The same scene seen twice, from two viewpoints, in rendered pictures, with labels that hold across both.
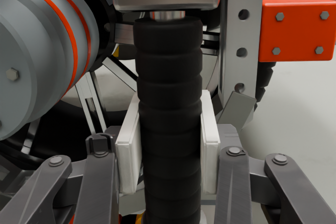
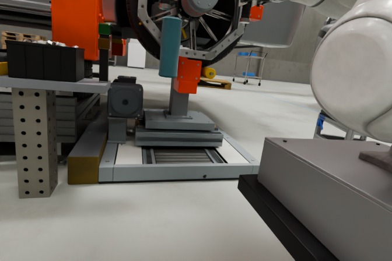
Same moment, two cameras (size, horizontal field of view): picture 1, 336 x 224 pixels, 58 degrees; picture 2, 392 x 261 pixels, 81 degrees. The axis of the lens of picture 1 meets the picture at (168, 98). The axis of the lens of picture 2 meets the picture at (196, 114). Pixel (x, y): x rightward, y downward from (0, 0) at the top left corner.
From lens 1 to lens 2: 98 cm
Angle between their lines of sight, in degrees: 20
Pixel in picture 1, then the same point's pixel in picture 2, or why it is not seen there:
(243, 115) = (241, 30)
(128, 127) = not seen: outside the picture
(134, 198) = (211, 53)
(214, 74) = (230, 25)
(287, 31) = (252, 10)
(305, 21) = (256, 9)
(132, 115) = not seen: outside the picture
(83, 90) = (191, 26)
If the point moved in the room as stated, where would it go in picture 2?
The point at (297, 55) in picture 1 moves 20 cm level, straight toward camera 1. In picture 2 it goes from (254, 17) to (260, 7)
